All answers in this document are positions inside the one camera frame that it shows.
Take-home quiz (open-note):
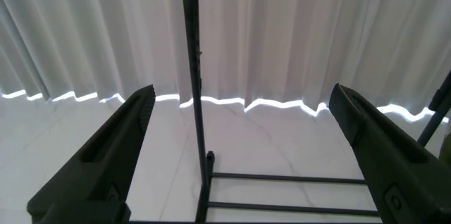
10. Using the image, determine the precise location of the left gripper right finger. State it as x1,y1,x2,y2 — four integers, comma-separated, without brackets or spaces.
328,82,451,224

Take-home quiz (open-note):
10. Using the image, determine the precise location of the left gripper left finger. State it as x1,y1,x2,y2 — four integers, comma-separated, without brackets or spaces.
27,84,156,224

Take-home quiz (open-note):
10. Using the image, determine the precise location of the black clothes rack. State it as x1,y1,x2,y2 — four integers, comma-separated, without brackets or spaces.
183,0,451,223

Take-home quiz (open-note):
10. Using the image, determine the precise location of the white curtain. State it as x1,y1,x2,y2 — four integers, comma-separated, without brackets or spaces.
0,0,451,123

